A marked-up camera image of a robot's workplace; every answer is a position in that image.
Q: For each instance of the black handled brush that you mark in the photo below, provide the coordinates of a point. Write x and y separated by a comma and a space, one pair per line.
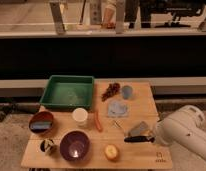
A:
138, 139

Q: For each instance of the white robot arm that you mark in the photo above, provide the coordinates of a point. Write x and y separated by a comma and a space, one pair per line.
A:
183, 127

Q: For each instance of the dark grapes bunch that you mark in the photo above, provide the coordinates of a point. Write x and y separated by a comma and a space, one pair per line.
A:
113, 89

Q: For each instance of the blue cup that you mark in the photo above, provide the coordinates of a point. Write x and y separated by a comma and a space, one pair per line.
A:
127, 92

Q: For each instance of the blue cloth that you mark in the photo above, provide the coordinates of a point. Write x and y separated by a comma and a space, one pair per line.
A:
117, 108

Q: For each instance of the white cup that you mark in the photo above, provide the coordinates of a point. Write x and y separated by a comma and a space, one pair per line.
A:
80, 116

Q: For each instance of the orange carrot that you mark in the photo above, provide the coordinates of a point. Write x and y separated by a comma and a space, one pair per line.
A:
97, 122

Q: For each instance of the green plastic tray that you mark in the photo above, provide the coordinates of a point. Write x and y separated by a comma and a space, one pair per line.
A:
68, 92

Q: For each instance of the wooden table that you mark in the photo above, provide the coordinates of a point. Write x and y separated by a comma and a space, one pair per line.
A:
131, 155

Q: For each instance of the purple bowl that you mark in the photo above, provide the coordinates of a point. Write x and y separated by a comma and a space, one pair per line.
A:
74, 146

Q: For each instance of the brown bowl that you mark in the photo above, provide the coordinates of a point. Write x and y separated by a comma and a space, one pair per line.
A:
43, 116

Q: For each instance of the blue sponge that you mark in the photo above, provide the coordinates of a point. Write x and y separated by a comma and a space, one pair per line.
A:
40, 125

